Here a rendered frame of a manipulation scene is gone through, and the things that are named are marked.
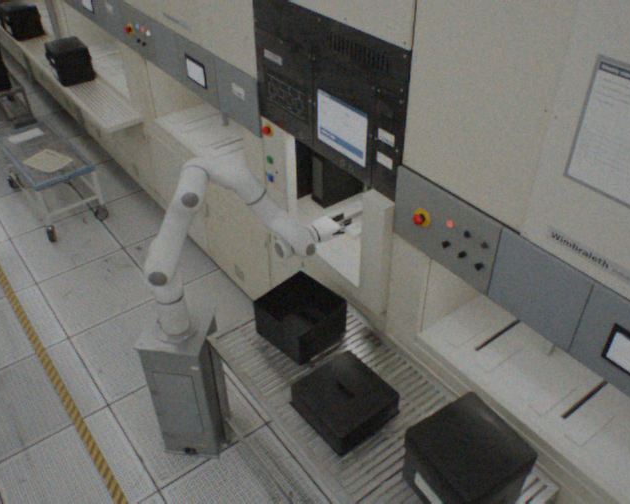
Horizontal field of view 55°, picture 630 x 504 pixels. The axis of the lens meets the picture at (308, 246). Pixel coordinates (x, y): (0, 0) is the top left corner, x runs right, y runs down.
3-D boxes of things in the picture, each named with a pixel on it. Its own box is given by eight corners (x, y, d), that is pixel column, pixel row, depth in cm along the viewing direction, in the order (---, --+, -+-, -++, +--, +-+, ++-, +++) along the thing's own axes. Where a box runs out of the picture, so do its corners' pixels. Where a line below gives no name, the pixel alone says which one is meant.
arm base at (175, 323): (147, 340, 253) (138, 309, 242) (162, 308, 268) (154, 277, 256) (191, 345, 251) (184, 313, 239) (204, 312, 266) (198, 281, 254)
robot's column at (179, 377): (163, 452, 298) (132, 347, 250) (181, 405, 319) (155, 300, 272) (219, 459, 294) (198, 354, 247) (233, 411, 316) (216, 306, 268)
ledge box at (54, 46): (49, 75, 460) (39, 41, 443) (85, 67, 471) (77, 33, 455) (60, 89, 440) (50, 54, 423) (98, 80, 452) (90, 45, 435)
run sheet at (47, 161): (19, 163, 427) (19, 161, 426) (46, 148, 442) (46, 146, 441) (49, 174, 414) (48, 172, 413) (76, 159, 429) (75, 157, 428)
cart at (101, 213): (6, 188, 487) (-15, 134, 456) (68, 165, 512) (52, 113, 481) (51, 246, 427) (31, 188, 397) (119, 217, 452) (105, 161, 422)
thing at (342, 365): (288, 403, 228) (287, 380, 219) (347, 364, 242) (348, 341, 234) (340, 457, 209) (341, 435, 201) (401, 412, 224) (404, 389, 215)
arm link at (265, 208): (279, 190, 211) (324, 247, 228) (256, 184, 224) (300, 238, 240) (262, 209, 209) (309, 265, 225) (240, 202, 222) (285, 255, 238)
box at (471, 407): (397, 474, 204) (403, 429, 188) (461, 434, 216) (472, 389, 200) (456, 546, 185) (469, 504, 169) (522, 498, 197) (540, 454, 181)
